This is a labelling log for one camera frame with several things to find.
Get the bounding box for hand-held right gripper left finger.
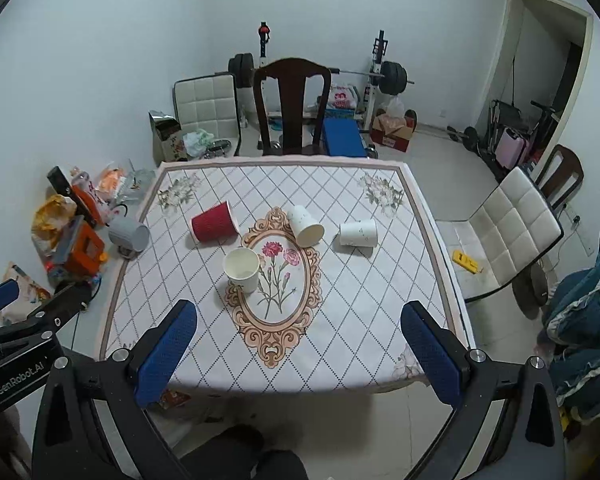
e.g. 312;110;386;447
32;299;199;480

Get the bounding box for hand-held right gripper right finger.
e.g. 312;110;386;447
400;301;569;480

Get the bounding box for red paper cup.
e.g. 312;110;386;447
190;200;239;244

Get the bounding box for speckled white paper cup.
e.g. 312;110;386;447
338;218;378;249

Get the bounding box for plain white paper cup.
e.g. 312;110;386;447
223;247;261;294
286;204;326;248

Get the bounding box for red packet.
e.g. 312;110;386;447
159;389;192;409

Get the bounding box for orange tool case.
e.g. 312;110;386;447
55;220;109;277

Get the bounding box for yellow plastic bag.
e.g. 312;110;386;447
31;195;78;251

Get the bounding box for floral patterned tablecloth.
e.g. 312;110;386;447
94;156;477;395

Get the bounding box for yellow tool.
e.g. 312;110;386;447
452;250;481;275

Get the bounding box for grey cylinder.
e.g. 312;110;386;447
108;216;151;257

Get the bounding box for person's dark trousers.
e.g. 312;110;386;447
180;424;311;480

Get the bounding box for orange plastic bag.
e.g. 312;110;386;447
95;165;131;202

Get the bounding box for white padded chair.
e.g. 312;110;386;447
435;166;565;304
173;73;243;157

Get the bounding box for blue denim cloth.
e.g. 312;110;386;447
542;240;600;408

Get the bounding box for silver floral gift bag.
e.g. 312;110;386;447
149;110;187;166

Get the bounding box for green and white plastic bag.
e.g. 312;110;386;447
182;129;215;158

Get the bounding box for black dumbbell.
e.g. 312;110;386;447
447;125;481;152

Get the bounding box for pink suitcase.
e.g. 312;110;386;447
495;127;531;170

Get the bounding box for cardboard box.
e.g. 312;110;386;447
370;110;418;153

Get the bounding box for dark wooden chair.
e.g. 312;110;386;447
535;144;585;211
252;58;332;157

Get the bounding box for black folding cart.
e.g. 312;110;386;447
487;100;512;161

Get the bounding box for blue weight bench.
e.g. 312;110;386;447
322;117;368;157

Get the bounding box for black scooter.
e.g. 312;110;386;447
529;101;562;161

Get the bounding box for red and white plastic bag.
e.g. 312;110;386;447
328;84;359;111

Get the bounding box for black barbell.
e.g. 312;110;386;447
228;53;415;96

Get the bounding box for white squat rack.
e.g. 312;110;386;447
256;21;391;131

